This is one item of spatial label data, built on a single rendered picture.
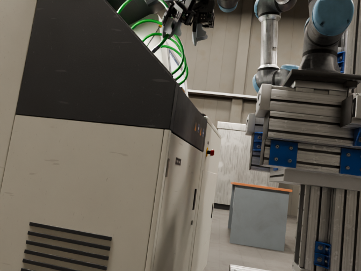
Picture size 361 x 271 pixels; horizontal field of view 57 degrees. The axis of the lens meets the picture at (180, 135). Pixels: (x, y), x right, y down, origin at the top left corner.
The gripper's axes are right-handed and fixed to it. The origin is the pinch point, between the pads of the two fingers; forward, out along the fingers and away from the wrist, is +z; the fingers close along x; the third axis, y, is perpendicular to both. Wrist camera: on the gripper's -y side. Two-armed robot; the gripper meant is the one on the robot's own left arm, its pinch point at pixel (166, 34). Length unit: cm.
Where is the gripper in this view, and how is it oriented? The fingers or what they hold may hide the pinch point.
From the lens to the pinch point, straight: 142.6
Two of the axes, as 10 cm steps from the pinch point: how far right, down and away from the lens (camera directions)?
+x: 7.5, -0.4, 6.6
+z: -4.3, 7.3, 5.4
